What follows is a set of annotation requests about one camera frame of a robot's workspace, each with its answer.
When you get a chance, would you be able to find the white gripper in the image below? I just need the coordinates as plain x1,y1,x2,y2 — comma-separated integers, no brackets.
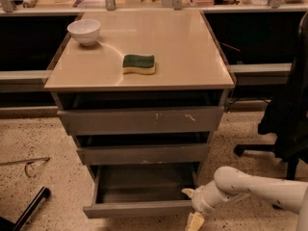
182,181,225,231

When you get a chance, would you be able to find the grey bottom drawer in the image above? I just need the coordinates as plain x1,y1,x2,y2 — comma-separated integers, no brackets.
84,162,199,218

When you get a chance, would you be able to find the grey drawer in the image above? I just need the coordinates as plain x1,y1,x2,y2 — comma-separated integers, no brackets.
58,106,223,136
84,162,199,218
77,143,210,166

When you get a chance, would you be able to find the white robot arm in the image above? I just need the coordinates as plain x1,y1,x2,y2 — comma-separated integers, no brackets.
182,167,308,231

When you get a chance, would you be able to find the grey middle drawer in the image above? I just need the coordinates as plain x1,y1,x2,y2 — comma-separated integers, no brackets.
77,143,210,166

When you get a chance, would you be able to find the grey drawer cabinet beige top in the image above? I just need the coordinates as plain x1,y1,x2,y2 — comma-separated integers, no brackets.
43,9,236,189

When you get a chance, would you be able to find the grey top drawer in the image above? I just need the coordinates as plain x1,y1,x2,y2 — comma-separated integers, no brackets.
58,106,223,136

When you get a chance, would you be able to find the black office chair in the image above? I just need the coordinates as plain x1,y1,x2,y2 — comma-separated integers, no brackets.
234,13,308,180

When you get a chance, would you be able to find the green and yellow sponge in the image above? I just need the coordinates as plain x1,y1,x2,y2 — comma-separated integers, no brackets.
122,54,155,75

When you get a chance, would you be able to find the black chair leg left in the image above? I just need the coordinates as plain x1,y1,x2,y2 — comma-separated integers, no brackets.
0,187,51,231

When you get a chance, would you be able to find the thin metal rod on floor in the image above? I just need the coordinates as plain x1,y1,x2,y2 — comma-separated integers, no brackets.
0,157,50,177

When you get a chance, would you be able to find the white ceramic bowl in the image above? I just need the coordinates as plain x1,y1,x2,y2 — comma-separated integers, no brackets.
67,19,101,45

